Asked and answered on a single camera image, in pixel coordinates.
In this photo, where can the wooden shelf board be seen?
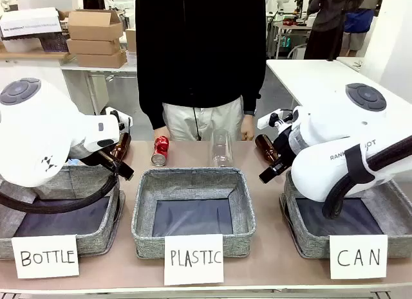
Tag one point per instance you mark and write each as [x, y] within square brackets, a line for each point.
[32, 55]

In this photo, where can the wide closed cardboard box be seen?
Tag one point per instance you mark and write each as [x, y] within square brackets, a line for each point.
[101, 59]

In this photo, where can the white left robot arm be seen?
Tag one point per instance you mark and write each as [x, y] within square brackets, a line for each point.
[38, 135]

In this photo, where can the person right hand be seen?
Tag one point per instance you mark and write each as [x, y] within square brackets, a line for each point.
[159, 132]

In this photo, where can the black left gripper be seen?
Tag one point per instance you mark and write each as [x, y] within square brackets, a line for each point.
[95, 158]

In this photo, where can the open cardboard box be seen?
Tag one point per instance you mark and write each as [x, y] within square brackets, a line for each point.
[95, 24]

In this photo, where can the person left forearm black sleeve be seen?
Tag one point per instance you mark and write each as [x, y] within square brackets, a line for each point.
[252, 96]

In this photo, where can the brown glass bottle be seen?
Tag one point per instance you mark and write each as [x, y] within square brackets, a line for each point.
[265, 148]
[121, 148]

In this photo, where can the white chair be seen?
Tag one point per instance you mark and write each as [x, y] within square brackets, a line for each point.
[297, 51]

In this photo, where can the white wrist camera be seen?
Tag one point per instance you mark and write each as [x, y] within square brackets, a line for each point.
[116, 115]
[270, 119]

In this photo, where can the person left hand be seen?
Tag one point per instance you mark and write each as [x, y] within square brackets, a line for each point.
[247, 128]

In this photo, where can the small cardboard box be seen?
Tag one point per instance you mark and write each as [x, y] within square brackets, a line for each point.
[131, 40]

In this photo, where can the white desk with metal legs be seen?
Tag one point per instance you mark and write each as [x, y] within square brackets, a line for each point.
[96, 69]

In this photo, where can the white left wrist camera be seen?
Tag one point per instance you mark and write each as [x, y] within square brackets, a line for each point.
[116, 115]

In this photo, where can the large clear plastic bottle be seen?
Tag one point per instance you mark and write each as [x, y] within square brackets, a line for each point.
[222, 148]

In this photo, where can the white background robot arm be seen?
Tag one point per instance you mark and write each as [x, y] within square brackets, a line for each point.
[283, 0]

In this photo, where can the grey fabric basket can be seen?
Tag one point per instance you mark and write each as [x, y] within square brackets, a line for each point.
[389, 209]

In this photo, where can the white paper sign plastic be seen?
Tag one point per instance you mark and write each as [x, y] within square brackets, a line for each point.
[193, 258]

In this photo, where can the large white table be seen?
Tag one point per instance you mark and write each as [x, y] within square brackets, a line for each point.
[315, 77]

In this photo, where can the white paper sign bottle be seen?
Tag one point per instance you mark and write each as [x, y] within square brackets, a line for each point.
[45, 257]

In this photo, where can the purple plastic crate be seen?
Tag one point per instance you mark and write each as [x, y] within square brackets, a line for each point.
[54, 43]

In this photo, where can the dark wristwatch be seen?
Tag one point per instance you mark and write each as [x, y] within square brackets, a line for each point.
[249, 112]

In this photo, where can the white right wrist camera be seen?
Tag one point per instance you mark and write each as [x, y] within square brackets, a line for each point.
[270, 119]

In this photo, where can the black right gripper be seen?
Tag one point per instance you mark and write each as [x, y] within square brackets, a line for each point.
[284, 148]

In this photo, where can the flat closed cardboard box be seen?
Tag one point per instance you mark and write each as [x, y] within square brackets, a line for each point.
[93, 46]

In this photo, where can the person in black sweater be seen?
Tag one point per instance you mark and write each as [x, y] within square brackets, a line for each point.
[199, 48]

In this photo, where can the white paper sign can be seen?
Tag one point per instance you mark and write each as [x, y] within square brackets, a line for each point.
[358, 257]

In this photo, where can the bystander in dark coat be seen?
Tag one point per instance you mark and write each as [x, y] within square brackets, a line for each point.
[325, 22]

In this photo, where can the person right forearm black sleeve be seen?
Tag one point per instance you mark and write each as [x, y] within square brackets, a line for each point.
[151, 109]

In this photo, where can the grey fabric basket plastic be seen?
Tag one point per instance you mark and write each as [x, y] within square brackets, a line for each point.
[193, 183]

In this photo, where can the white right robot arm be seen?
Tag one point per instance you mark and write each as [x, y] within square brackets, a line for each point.
[334, 135]

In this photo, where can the grey fabric basket bottle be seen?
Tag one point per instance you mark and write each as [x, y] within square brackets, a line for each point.
[93, 183]

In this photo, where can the cluttered background workbench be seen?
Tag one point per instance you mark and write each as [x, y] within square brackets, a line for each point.
[289, 29]

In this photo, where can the bystander in blue shirt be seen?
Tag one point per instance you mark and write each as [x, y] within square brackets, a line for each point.
[357, 25]

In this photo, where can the red crushed soda can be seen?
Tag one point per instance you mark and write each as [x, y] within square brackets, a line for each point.
[160, 151]

